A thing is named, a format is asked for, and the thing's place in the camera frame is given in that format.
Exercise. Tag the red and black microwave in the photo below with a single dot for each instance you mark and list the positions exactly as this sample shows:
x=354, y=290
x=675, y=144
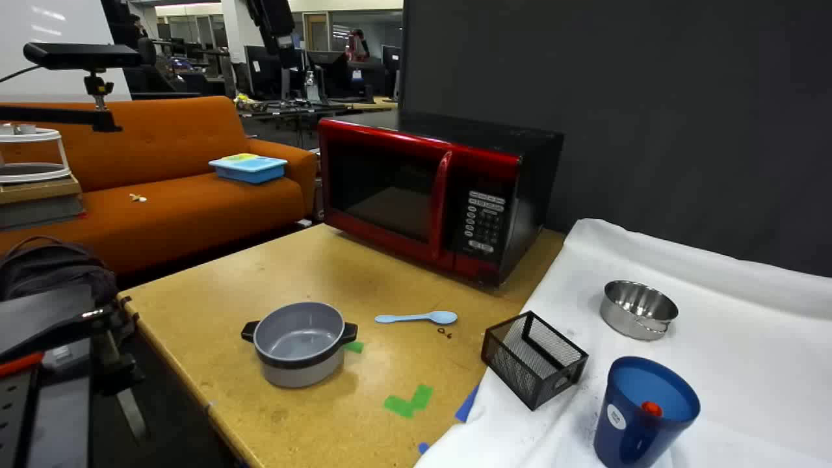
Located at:
x=390, y=186

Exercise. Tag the light blue plastic spoon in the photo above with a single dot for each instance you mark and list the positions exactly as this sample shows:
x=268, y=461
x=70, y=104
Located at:
x=442, y=317

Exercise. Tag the flat blue box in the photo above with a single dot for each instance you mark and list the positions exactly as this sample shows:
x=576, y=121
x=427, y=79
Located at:
x=250, y=170

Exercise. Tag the distant person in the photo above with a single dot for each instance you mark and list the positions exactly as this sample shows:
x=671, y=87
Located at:
x=356, y=44

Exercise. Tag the small stainless steel bowl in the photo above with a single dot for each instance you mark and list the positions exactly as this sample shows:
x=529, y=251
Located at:
x=638, y=322

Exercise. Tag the orange sofa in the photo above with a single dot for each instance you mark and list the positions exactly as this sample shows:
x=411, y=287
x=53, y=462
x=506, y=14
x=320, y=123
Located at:
x=172, y=221

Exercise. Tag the black backdrop curtain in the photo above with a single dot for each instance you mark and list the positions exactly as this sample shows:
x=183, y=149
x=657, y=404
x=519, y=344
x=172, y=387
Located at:
x=651, y=104

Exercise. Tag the small white scrap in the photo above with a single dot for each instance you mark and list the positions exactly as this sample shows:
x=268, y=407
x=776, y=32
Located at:
x=135, y=197

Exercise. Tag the blue plastic cup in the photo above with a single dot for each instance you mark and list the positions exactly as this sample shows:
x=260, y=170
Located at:
x=624, y=431

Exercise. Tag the small red object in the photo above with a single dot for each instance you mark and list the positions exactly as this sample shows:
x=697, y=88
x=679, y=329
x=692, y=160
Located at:
x=651, y=409

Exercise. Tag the white cloth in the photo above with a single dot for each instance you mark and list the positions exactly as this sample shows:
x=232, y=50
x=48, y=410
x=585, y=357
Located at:
x=744, y=365

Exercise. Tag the black tripod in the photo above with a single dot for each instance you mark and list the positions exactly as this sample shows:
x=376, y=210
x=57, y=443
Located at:
x=78, y=347

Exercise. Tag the black bag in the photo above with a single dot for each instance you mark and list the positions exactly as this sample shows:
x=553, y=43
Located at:
x=53, y=269

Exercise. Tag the stack of books and trays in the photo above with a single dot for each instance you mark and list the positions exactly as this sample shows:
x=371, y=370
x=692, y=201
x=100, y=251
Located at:
x=34, y=186

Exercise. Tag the black bar camera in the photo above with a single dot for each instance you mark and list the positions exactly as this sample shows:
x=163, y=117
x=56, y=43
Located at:
x=81, y=54

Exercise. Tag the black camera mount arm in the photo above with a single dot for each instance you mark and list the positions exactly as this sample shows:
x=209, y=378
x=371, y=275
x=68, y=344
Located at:
x=53, y=115

